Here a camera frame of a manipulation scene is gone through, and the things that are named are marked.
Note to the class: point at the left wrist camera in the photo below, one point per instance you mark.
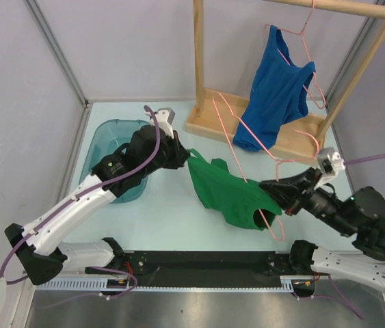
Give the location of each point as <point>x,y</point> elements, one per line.
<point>165,117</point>

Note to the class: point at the aluminium frame post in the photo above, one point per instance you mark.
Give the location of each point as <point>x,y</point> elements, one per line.
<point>47,33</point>

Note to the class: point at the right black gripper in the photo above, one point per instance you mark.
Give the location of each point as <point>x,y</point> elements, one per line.
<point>284,191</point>

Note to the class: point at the blue tank top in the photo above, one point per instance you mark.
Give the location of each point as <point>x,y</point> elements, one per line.
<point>277,97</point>

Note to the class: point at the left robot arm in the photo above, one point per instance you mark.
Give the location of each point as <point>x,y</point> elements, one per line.
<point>40,245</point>

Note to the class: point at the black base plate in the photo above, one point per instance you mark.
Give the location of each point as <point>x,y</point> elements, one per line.
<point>210,268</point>

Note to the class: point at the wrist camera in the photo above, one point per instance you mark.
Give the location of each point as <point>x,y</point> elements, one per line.
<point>165,117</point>
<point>330,163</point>

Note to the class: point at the wooden clothes rack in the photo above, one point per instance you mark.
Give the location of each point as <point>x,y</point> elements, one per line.
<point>293,140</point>

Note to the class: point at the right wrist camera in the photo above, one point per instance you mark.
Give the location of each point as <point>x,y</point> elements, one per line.
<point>330,163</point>

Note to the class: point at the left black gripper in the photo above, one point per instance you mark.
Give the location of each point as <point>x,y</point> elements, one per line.
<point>179,153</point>

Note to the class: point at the green tank top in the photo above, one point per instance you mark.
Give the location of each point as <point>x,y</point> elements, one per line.
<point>242,203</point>

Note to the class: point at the teal plastic bin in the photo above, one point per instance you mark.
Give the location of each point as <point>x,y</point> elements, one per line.
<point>108,137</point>

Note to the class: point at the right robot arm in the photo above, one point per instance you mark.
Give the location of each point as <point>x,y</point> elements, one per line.
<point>362,215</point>

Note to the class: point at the white cable duct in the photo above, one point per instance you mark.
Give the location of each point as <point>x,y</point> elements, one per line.
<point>111,284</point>

